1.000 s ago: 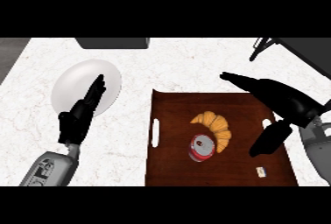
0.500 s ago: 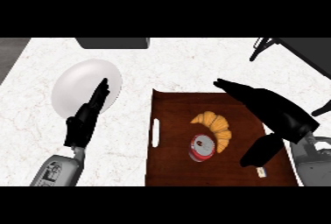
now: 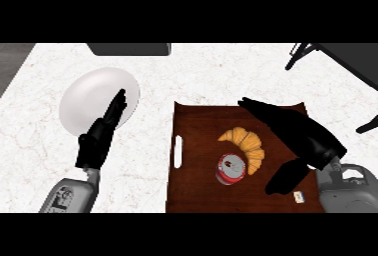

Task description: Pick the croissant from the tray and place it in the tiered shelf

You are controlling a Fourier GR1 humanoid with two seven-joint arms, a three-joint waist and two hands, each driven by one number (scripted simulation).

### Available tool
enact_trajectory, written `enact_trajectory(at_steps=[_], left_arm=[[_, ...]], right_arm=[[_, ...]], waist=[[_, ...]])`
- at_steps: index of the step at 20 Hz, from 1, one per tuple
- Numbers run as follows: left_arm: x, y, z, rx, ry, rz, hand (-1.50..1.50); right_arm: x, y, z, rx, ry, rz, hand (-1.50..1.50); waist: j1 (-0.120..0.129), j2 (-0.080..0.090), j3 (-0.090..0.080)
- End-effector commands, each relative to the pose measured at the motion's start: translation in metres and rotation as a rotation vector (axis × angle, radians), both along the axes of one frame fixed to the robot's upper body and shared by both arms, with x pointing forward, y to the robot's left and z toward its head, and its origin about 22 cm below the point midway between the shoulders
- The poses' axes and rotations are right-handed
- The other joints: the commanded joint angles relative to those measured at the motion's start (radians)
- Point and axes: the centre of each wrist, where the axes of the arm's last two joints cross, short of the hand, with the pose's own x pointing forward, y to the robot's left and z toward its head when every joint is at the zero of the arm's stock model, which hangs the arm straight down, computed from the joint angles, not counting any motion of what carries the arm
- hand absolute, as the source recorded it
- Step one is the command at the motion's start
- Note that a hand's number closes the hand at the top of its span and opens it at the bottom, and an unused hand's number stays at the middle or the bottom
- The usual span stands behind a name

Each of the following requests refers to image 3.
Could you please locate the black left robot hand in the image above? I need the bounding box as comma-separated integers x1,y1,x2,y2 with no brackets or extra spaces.
74,88,129,171

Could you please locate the golden croissant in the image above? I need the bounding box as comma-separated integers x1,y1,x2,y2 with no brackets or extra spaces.
218,126,266,176

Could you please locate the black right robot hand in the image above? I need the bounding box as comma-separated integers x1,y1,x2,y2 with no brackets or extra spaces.
237,96,349,196

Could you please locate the red can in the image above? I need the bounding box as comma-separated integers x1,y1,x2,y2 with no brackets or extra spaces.
215,152,249,186

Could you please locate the dark brown wooden tray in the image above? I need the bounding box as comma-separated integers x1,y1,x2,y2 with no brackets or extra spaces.
164,101,328,214

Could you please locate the dark grey appliance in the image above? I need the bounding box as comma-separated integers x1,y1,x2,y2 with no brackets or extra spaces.
86,43,173,57

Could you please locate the white round plate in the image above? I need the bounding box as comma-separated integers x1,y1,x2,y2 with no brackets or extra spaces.
58,66,142,137

